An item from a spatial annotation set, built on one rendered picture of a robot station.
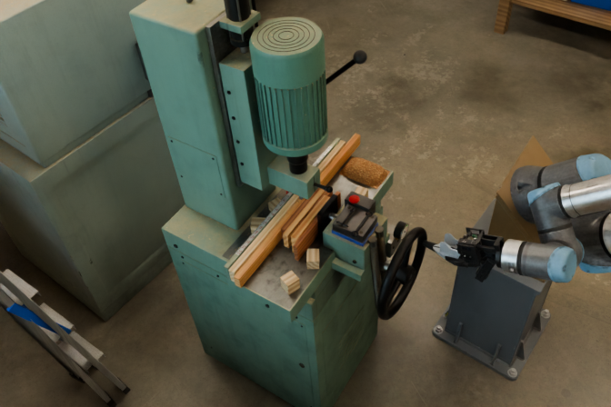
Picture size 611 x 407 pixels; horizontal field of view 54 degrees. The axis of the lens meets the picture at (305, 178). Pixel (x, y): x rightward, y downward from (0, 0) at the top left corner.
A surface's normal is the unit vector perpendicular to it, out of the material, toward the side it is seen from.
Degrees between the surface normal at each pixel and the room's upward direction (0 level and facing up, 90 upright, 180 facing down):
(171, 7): 0
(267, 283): 0
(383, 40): 0
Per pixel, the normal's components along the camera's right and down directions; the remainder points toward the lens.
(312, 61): 0.62, 0.53
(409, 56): -0.07, -0.71
